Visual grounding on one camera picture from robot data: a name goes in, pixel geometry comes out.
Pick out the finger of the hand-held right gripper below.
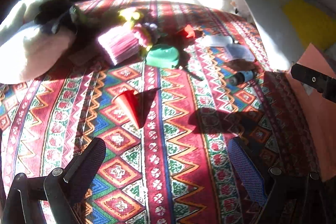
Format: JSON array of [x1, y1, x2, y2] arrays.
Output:
[[290, 63, 336, 104]]

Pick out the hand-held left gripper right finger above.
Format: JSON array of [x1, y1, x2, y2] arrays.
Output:
[[227, 136, 336, 224]]

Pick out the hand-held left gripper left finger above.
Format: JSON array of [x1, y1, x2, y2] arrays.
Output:
[[3, 137, 107, 224]]

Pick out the orange storage box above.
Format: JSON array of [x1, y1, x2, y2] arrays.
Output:
[[286, 42, 336, 183]]

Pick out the yellow plush toy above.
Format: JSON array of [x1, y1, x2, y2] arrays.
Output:
[[118, 8, 143, 29]]

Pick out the red patterned desktop cloth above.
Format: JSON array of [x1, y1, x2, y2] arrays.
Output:
[[0, 0, 324, 224]]

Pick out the yellow pillow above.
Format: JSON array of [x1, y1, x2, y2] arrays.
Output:
[[281, 0, 336, 51]]

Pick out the small blue-capped bottle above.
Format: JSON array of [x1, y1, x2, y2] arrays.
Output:
[[230, 69, 257, 86]]

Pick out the clear plastic bag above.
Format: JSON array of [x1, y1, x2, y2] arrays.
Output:
[[202, 34, 256, 61]]

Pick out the pink fringed brush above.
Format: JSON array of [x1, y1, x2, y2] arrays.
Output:
[[97, 29, 141, 66]]

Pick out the white plush sheep toy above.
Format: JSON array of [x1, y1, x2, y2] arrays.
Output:
[[0, 0, 78, 85]]

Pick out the small red plastic cone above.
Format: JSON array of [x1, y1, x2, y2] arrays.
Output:
[[183, 25, 197, 39]]

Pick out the green round lid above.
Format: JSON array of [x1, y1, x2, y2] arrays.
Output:
[[145, 44, 181, 69]]

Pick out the pink purple small toy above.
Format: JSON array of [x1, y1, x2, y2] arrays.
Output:
[[132, 21, 158, 46]]

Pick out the brown fuzzy hair tie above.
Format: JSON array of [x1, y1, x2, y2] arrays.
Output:
[[225, 59, 256, 73]]

